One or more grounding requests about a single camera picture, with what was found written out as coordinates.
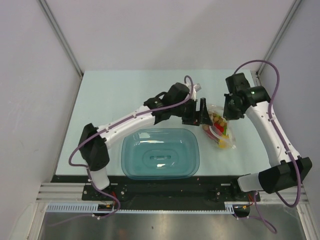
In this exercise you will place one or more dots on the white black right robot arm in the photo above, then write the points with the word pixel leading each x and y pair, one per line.
pixel 287 167

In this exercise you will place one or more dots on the aluminium corner post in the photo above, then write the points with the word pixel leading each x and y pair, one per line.
pixel 49 15
pixel 284 26

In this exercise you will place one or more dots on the teal transparent plastic container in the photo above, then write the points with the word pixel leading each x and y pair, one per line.
pixel 160 154

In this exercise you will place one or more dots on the clear polka dot zip bag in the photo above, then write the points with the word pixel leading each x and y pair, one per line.
pixel 211 108

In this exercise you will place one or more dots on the right aluminium corner post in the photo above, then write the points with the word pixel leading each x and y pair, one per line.
pixel 284 26

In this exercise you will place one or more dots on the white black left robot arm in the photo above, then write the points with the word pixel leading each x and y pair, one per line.
pixel 95 142

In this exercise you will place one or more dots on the red fake food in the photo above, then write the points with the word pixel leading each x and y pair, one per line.
pixel 214 132

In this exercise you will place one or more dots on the left aluminium corner post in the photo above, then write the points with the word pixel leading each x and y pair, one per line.
pixel 49 15

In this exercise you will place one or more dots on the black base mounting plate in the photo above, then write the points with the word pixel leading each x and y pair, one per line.
pixel 221 188

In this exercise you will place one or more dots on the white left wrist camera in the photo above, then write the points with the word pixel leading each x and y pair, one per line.
pixel 197 87

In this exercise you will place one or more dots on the green fake food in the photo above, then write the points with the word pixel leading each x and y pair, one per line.
pixel 226 131

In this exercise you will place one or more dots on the brown fake berry bunch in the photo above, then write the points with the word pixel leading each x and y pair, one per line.
pixel 218 120

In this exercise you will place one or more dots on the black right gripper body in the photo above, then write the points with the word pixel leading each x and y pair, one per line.
pixel 230 112

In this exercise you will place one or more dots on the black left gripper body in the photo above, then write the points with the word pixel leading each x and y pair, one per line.
pixel 178 110

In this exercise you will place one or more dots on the yellow fake lemon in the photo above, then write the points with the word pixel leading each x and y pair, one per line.
pixel 222 144

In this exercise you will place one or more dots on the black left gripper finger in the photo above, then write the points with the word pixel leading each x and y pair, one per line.
pixel 189 115
pixel 204 117

